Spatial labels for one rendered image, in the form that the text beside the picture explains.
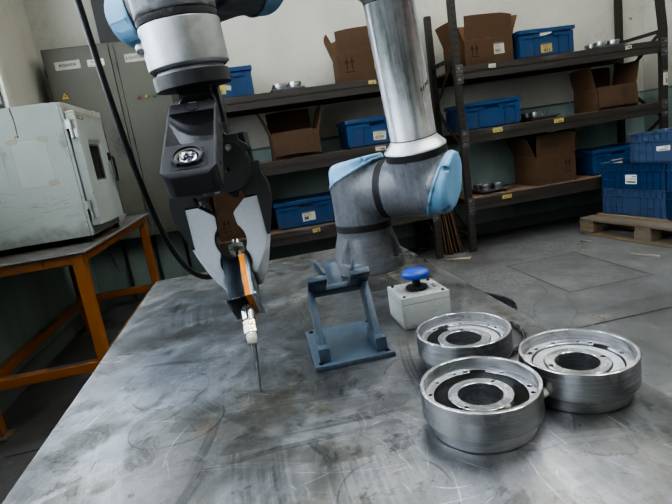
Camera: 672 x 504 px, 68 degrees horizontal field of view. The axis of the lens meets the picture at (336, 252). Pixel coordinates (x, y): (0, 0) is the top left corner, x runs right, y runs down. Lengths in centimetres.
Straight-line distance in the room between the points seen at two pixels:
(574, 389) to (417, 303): 27
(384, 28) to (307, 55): 369
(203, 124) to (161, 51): 7
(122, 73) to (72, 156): 182
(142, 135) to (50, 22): 111
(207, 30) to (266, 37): 408
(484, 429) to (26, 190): 246
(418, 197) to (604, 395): 53
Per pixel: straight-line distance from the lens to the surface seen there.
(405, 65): 90
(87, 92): 439
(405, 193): 93
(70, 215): 264
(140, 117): 429
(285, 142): 393
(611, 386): 50
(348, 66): 409
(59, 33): 476
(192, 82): 48
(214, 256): 51
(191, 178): 41
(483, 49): 446
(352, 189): 98
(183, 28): 49
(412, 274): 71
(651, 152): 446
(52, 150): 264
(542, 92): 530
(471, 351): 54
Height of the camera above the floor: 106
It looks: 12 degrees down
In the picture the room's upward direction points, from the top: 9 degrees counter-clockwise
